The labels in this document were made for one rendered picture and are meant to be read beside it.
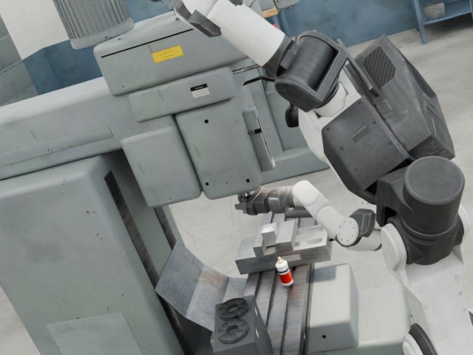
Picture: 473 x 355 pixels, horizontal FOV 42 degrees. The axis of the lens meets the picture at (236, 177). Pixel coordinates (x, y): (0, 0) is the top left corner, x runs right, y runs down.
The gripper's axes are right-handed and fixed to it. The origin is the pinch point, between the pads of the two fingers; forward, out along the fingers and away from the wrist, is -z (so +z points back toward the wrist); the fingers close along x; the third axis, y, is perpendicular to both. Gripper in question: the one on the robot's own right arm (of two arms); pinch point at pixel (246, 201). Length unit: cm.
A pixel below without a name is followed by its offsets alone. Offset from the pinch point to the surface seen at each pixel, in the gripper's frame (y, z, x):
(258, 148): -18.5, 10.8, -1.4
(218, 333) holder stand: 14, 11, 48
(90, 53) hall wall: 27, -538, -505
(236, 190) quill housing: -9.5, 4.6, 9.0
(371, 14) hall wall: 89, -164, -629
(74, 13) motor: -75, -21, 17
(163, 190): -16.2, -15.9, 18.0
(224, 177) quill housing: -14.7, 2.5, 9.8
